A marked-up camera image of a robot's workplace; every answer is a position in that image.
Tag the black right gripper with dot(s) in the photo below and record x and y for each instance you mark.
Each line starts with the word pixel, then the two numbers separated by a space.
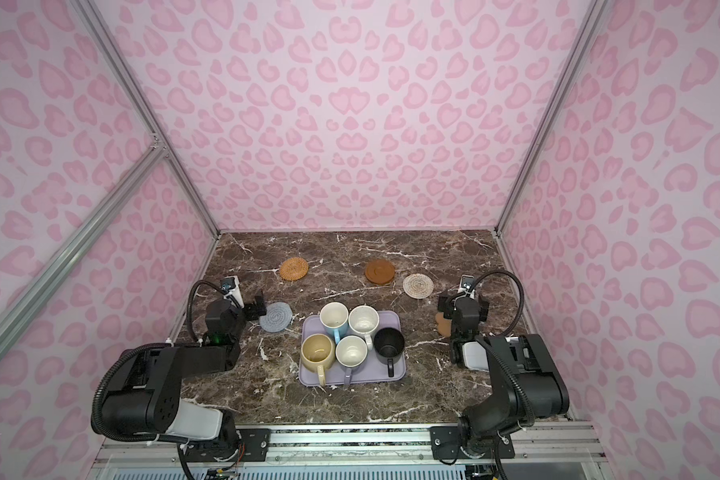
pixel 463 306

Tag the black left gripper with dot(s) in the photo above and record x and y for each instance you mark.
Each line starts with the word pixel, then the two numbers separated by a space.
pixel 255 307

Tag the brown flower cork coaster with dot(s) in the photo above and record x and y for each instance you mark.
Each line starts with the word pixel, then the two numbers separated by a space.
pixel 443 325

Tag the grey round coaster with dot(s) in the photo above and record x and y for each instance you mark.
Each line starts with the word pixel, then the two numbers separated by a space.
pixel 277 318

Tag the multicolour braided round coaster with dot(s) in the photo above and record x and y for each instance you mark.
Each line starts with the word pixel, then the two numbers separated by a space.
pixel 418 286

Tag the woven rattan coaster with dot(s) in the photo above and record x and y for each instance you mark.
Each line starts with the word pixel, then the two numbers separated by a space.
pixel 293 269

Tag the light blue mug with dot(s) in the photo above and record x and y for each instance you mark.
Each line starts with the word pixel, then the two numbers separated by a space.
pixel 334 317

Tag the brown wooden round coaster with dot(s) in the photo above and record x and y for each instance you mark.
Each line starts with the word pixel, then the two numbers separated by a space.
pixel 380 271

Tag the white speckled mug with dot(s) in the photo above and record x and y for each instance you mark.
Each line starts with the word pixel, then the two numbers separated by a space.
pixel 364 322

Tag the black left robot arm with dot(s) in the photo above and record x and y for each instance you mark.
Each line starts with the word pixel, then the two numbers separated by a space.
pixel 139 397

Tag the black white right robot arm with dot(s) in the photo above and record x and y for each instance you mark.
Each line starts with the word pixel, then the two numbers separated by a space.
pixel 526 386

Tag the yellow beige mug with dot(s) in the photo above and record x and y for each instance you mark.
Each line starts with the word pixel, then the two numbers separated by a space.
pixel 317 356

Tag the black mug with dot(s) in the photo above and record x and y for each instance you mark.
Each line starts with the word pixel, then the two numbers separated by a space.
pixel 389 345

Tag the lilac white mug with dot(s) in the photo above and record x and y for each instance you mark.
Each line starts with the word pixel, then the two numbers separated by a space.
pixel 351 353

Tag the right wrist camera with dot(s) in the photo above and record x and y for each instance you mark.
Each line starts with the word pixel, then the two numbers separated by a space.
pixel 466 285

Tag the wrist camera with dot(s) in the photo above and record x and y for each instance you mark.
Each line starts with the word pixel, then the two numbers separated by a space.
pixel 230 287
pixel 466 285

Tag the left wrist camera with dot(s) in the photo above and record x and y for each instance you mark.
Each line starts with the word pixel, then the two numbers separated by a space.
pixel 230 287

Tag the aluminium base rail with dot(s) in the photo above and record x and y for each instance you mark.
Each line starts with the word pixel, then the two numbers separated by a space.
pixel 548 450

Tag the aluminium frame struts left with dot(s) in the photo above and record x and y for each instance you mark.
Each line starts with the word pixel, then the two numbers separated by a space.
pixel 15 319

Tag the aluminium frame strut right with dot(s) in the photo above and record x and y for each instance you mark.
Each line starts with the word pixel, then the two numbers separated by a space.
pixel 592 23

